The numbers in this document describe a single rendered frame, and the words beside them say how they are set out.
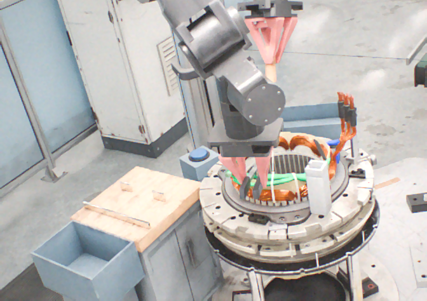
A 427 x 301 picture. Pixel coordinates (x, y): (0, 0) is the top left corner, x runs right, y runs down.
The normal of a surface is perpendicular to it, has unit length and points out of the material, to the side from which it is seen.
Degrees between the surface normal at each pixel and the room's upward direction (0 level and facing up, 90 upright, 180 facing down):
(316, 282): 0
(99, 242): 90
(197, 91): 90
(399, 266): 0
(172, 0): 72
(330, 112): 90
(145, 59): 90
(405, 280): 0
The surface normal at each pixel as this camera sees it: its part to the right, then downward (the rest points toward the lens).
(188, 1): 0.15, 0.15
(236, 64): -0.49, -0.69
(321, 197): -0.46, 0.50
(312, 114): -0.16, 0.50
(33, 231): -0.18, -0.86
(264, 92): 0.33, 0.42
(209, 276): 0.80, 0.15
